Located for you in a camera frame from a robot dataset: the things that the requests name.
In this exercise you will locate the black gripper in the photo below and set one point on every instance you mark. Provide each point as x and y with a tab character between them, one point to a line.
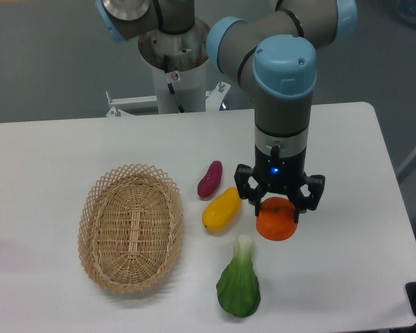
285	177

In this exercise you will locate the orange fruit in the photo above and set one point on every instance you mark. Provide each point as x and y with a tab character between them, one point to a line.
276	219

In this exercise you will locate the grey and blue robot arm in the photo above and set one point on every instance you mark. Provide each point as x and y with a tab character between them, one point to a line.
272	60

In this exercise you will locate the woven wicker basket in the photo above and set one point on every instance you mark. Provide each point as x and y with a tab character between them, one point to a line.
131	229

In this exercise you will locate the yellow mango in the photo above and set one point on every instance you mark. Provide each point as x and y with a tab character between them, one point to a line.
222	211

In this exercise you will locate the purple sweet potato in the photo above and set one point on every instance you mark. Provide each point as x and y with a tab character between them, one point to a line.
211	180

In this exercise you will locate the green bok choy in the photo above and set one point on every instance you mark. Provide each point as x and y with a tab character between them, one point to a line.
238	290

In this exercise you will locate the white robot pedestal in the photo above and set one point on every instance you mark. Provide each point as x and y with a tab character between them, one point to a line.
178	64

